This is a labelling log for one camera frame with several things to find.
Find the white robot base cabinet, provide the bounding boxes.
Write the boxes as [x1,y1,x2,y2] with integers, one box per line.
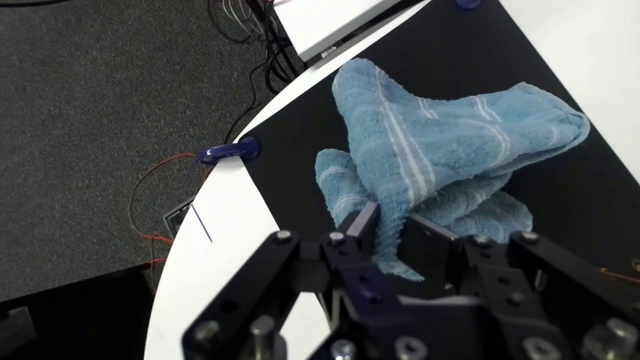
[274,0,419,62]

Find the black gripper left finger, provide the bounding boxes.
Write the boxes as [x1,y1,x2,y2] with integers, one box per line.
[182,205,399,360]

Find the black mat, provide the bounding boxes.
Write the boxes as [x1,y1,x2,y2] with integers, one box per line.
[251,0,640,280]

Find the blue checked towel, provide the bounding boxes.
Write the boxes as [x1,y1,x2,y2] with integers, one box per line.
[314,58,590,283]

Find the blue clamp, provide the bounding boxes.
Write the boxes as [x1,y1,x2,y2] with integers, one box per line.
[198,137,263,167]

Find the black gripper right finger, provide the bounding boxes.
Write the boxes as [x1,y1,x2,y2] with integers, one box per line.
[401,217,640,360]

